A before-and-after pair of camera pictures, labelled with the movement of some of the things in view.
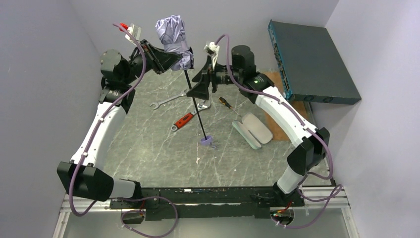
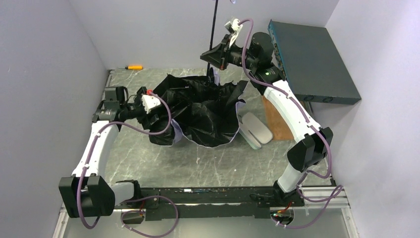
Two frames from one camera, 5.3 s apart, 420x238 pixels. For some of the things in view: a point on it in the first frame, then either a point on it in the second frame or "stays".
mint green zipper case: (253, 131) stays
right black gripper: (212, 75) -> (223, 56)
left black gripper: (148, 52) -> (144, 116)
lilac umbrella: (173, 29) -> (204, 113)
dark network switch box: (309, 69) stays
